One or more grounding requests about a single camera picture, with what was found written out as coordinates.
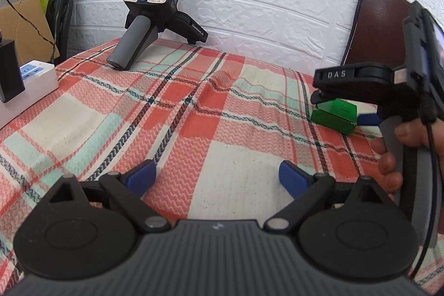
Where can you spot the red plaid tablecloth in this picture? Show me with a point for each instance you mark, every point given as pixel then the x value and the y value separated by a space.
pixel 208 108

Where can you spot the small brown cardboard box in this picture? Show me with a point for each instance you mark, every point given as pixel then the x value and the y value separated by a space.
pixel 27 36

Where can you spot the brown wooden chair back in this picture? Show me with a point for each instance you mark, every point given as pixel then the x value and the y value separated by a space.
pixel 378 29

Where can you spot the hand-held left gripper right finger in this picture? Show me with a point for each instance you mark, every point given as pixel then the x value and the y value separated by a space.
pixel 293 180

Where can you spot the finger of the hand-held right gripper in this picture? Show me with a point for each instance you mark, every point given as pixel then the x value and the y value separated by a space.
pixel 368 119
pixel 321 97

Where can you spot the black chair green mesh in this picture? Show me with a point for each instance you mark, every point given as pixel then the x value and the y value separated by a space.
pixel 66 22

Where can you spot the white power strip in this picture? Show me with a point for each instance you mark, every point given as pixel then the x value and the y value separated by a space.
pixel 38 81

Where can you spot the person's right hand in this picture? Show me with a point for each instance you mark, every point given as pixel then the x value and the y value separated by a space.
pixel 416 133

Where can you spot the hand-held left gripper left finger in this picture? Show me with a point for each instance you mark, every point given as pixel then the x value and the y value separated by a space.
pixel 142 176

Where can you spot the small green box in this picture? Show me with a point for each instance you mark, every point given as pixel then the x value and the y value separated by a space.
pixel 336 115

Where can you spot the black power adapter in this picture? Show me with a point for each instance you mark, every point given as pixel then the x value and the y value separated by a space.
pixel 10 74

